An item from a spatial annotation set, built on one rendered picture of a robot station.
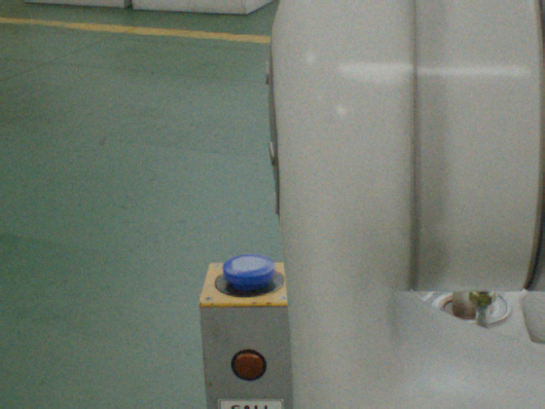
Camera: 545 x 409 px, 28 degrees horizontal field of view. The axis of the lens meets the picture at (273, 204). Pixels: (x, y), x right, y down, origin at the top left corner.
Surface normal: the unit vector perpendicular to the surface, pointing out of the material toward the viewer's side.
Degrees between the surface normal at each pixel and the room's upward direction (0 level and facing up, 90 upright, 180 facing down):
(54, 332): 0
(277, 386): 90
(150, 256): 0
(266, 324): 90
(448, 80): 61
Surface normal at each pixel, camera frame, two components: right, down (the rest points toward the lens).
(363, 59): -0.11, -0.26
